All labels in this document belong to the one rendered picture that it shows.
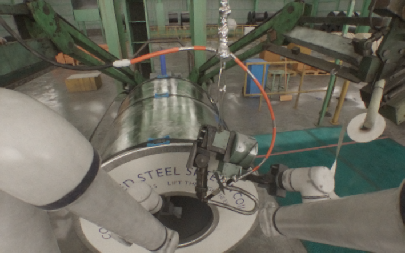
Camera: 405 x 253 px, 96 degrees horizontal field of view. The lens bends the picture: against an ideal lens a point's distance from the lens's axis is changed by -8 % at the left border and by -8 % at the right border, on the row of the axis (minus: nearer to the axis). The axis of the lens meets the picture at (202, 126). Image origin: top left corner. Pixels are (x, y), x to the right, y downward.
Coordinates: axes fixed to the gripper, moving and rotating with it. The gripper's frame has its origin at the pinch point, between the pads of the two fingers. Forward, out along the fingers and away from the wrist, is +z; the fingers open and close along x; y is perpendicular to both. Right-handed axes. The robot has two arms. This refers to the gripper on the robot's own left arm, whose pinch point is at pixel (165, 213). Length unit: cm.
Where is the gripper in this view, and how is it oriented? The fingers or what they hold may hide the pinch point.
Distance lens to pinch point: 109.3
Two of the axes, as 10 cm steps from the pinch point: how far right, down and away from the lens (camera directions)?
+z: 1.7, 6.1, 7.7
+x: -9.8, 0.5, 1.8
